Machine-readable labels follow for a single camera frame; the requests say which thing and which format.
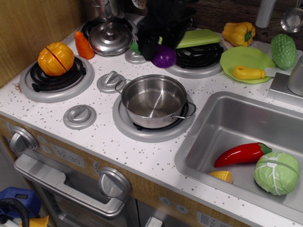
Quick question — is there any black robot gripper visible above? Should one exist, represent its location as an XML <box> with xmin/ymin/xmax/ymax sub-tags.
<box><xmin>137</xmin><ymin>0</ymin><xmax>199</xmax><ymax>61</ymax></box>

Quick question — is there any purple toy eggplant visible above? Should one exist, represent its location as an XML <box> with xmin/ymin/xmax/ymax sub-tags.
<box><xmin>129</xmin><ymin>37</ymin><xmax>177</xmax><ymax>68</ymax></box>

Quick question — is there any steel pot lid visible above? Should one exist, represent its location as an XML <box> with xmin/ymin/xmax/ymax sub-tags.
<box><xmin>89</xmin><ymin>22</ymin><xmax>132</xmax><ymax>57</ymax></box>

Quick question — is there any stainless steel pot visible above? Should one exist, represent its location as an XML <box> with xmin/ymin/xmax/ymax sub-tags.
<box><xmin>115</xmin><ymin>75</ymin><xmax>197</xmax><ymax>129</ymax></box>

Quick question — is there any tall steel pot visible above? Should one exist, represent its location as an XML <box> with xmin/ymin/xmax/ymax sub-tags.
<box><xmin>83</xmin><ymin>0</ymin><xmax>125</xmax><ymax>22</ymax></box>

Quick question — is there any green plastic cutting board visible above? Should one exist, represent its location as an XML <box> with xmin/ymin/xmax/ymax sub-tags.
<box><xmin>176</xmin><ymin>29</ymin><xmax>221</xmax><ymax>49</ymax></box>

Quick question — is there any silver stovetop knob back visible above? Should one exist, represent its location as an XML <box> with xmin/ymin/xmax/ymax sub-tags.
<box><xmin>124</xmin><ymin>49</ymin><xmax>147</xmax><ymax>65</ymax></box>

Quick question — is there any silver stovetop knob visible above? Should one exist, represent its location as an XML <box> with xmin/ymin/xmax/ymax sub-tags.
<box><xmin>63</xmin><ymin>105</ymin><xmax>97</xmax><ymax>130</ymax></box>
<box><xmin>97</xmin><ymin>71</ymin><xmax>126</xmax><ymax>94</ymax></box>
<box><xmin>124</xmin><ymin>49</ymin><xmax>147</xmax><ymax>65</ymax></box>

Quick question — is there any back right stove burner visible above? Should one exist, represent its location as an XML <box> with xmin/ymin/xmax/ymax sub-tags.
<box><xmin>165</xmin><ymin>42</ymin><xmax>227</xmax><ymax>79</ymax></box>

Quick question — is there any hanging slotted metal spoon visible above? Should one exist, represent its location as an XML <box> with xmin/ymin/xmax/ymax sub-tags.
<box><xmin>132</xmin><ymin>0</ymin><xmax>148</xmax><ymax>9</ymax></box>

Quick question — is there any silver stovetop knob upper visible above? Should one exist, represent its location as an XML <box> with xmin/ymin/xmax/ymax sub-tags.
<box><xmin>97</xmin><ymin>71</ymin><xmax>126</xmax><ymax>94</ymax></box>

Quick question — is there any yellow toy bell pepper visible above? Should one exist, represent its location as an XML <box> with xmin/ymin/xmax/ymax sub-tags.
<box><xmin>222</xmin><ymin>21</ymin><xmax>256</xmax><ymax>47</ymax></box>

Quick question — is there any orange toy carrot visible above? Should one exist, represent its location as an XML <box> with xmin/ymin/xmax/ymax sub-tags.
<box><xmin>74</xmin><ymin>31</ymin><xmax>95</xmax><ymax>59</ymax></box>

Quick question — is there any front right stove burner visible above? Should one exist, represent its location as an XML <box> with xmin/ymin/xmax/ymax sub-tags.
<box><xmin>112</xmin><ymin>95</ymin><xmax>196</xmax><ymax>143</ymax></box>

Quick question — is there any light green plastic plate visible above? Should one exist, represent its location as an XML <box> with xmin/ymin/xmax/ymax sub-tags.
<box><xmin>220</xmin><ymin>46</ymin><xmax>275</xmax><ymax>84</ymax></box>

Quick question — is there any silver sink basin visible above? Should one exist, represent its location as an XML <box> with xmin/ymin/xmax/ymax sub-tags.
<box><xmin>175</xmin><ymin>92</ymin><xmax>303</xmax><ymax>225</ymax></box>

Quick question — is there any orange toy pumpkin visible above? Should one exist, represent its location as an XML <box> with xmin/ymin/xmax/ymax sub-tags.
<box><xmin>37</xmin><ymin>42</ymin><xmax>75</xmax><ymax>77</ymax></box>

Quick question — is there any silver faucet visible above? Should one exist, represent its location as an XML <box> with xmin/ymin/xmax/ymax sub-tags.
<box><xmin>255</xmin><ymin>0</ymin><xmax>277</xmax><ymax>28</ymax></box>

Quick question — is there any silver stovetop knob lower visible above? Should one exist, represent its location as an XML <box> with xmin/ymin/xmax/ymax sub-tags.
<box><xmin>63</xmin><ymin>105</ymin><xmax>97</xmax><ymax>130</ymax></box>

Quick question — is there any green toy bitter gourd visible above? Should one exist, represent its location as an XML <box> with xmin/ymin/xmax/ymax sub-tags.
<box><xmin>271</xmin><ymin>34</ymin><xmax>298</xmax><ymax>70</ymax></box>

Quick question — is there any front left stove burner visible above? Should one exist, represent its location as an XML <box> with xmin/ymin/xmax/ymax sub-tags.
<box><xmin>19</xmin><ymin>55</ymin><xmax>95</xmax><ymax>103</ymax></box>

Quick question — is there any hanging metal ladle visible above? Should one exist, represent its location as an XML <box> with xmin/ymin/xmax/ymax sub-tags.
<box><xmin>280</xmin><ymin>0</ymin><xmax>303</xmax><ymax>33</ymax></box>

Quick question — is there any red toy chili pepper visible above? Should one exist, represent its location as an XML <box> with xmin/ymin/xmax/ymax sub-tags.
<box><xmin>214</xmin><ymin>142</ymin><xmax>272</xmax><ymax>168</ymax></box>

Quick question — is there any silver oven knob right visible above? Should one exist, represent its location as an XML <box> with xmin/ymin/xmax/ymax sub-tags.
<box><xmin>98</xmin><ymin>166</ymin><xmax>132</xmax><ymax>200</ymax></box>

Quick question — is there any silver oven knob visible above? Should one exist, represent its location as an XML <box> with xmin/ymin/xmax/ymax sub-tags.
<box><xmin>9</xmin><ymin>125</ymin><xmax>39</xmax><ymax>153</ymax></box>
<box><xmin>98</xmin><ymin>166</ymin><xmax>132</xmax><ymax>200</ymax></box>

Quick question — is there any yellow toy corn piece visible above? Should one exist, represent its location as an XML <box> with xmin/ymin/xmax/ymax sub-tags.
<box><xmin>209</xmin><ymin>170</ymin><xmax>233</xmax><ymax>184</ymax></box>

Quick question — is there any silver oven knob left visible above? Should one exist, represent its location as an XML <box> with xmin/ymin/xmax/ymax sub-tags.
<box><xmin>9</xmin><ymin>125</ymin><xmax>39</xmax><ymax>153</ymax></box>

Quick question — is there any green toy cabbage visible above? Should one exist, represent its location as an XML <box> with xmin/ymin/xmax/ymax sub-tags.
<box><xmin>253</xmin><ymin>152</ymin><xmax>301</xmax><ymax>196</ymax></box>

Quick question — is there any blue plastic device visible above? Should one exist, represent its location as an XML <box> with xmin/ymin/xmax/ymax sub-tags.
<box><xmin>0</xmin><ymin>187</ymin><xmax>42</xmax><ymax>218</ymax></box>

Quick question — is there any yellow cloth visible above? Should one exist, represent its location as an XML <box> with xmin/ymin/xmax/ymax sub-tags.
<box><xmin>28</xmin><ymin>216</ymin><xmax>49</xmax><ymax>227</ymax></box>

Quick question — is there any yellow handled toy knife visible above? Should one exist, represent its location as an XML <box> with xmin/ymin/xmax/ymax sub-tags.
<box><xmin>232</xmin><ymin>66</ymin><xmax>285</xmax><ymax>80</ymax></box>

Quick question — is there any silver faucet handle base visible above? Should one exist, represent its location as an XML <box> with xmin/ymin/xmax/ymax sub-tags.
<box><xmin>267</xmin><ymin>55</ymin><xmax>303</xmax><ymax>107</ymax></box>

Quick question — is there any silver oven door handle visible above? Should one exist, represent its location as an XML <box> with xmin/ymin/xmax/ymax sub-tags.
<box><xmin>14</xmin><ymin>154</ymin><xmax>125</xmax><ymax>219</ymax></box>

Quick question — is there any black cable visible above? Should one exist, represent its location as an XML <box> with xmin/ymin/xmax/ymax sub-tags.
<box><xmin>0</xmin><ymin>197</ymin><xmax>30</xmax><ymax>227</ymax></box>

